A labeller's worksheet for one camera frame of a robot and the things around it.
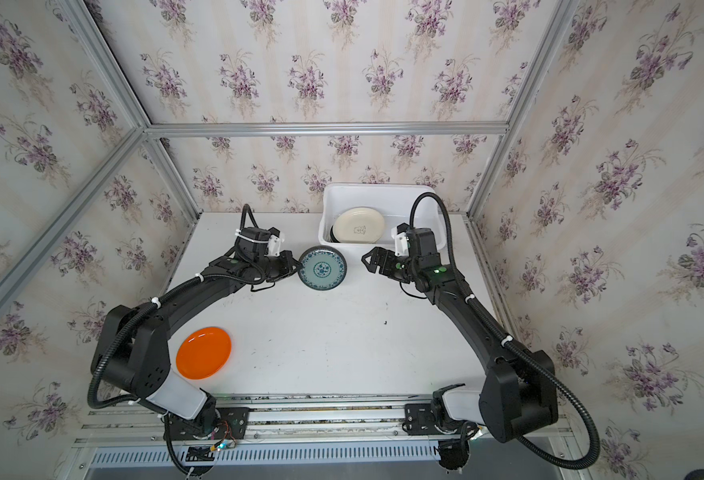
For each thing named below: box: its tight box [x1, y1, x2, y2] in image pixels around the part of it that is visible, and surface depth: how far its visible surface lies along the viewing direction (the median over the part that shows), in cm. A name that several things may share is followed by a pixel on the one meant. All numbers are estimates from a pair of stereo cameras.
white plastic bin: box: [318, 183, 447, 248], surface depth 113 cm
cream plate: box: [332, 207, 386, 244], surface depth 111 cm
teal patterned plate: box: [298, 245, 348, 291], surface depth 90 cm
